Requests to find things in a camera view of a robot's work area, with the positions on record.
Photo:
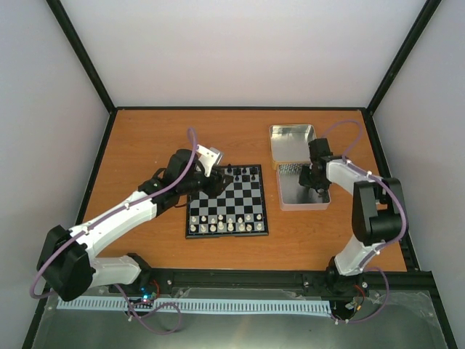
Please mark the pink metal tin base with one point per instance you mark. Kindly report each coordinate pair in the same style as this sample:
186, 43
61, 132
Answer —
295, 197

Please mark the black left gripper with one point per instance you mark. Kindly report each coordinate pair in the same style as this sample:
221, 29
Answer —
216, 188

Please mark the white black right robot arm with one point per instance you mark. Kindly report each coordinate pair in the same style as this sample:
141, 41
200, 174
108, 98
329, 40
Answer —
378, 211

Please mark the black left frame post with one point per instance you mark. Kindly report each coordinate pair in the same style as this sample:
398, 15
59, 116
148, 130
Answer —
71, 34

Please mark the black white chessboard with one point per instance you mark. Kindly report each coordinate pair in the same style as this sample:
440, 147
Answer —
238, 200

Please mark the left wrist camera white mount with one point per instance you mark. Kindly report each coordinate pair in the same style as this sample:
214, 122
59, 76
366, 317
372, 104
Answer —
207, 159

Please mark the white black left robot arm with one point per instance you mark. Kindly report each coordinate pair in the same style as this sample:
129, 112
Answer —
70, 262

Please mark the light blue cable duct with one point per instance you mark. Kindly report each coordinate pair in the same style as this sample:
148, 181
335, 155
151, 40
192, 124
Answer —
203, 306

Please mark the gold metal tin lid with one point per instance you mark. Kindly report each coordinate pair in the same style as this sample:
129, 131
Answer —
289, 143

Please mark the black frame post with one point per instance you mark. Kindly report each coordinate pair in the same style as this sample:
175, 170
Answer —
419, 25
71, 34

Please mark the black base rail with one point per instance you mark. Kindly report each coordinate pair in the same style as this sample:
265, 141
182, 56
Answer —
169, 278

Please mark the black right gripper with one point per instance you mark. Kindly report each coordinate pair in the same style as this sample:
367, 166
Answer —
304, 181

